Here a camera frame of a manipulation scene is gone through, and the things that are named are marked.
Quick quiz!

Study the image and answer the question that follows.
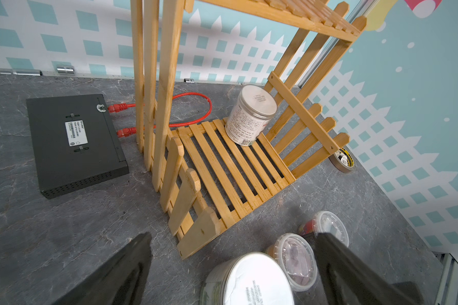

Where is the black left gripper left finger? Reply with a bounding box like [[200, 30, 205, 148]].
[[55, 233, 152, 304]]

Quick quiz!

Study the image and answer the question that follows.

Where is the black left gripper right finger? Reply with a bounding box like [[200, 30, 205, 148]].
[[315, 233, 424, 304]]

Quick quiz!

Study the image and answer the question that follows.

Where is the wooden two-tier shelf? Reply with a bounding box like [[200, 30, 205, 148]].
[[131, 1, 368, 258]]

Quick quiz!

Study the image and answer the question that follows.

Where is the red ethernet cable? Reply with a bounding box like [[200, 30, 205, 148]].
[[107, 92, 213, 138]]

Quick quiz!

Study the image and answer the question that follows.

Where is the white-label jar with lid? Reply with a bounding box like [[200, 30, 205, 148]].
[[225, 85, 277, 146]]

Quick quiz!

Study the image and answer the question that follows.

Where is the yellow seed jar white lid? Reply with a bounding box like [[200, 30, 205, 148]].
[[199, 252, 295, 305]]

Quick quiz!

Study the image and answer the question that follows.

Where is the brown-label clear plastic cup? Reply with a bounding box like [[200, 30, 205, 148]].
[[264, 233, 318, 292]]

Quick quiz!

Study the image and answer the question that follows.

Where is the red-label clear plastic cup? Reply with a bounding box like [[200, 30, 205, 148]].
[[298, 210, 349, 250]]

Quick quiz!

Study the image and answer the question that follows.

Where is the black network switch box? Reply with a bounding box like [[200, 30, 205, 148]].
[[26, 94, 129, 199]]

